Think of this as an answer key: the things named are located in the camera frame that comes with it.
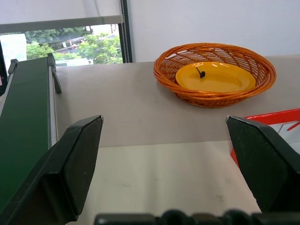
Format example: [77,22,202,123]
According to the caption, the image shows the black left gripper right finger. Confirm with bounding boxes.
[225,115,300,214]

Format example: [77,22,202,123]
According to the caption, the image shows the orange wicker basket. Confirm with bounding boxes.
[153,42,277,109]

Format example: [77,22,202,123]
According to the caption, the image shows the green conveyor belt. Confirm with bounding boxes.
[0,52,62,213]

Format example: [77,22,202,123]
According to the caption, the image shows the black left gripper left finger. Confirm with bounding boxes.
[0,114,104,225]

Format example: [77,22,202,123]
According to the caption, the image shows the small black cable tie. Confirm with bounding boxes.
[195,66,206,79]

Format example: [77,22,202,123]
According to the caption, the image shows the white roller blind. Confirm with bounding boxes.
[0,0,124,34]

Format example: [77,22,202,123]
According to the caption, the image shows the dark window frame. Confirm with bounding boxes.
[118,0,136,64]

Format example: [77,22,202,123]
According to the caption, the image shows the beaded blind pull chain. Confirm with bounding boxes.
[119,0,131,63]

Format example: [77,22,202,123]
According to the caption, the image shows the yellow plastic plate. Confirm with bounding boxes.
[175,62,256,93]

